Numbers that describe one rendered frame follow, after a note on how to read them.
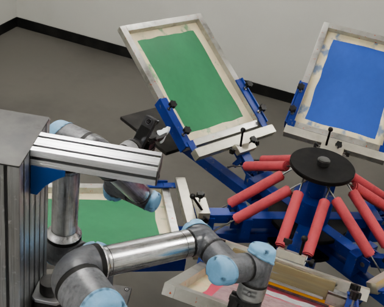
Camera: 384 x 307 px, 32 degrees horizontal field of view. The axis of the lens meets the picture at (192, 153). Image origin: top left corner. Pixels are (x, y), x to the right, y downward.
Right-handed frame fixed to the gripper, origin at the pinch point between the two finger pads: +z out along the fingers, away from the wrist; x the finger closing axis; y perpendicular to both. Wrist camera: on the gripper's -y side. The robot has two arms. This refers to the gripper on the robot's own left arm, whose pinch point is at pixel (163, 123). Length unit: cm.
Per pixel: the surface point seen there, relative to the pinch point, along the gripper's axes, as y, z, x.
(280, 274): 33, -1, 64
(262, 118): 50, 124, 2
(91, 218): 77, 13, -28
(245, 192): 53, 59, 25
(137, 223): 74, 23, -10
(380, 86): 26, 180, 47
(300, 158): 30, 74, 40
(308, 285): 32, 1, 75
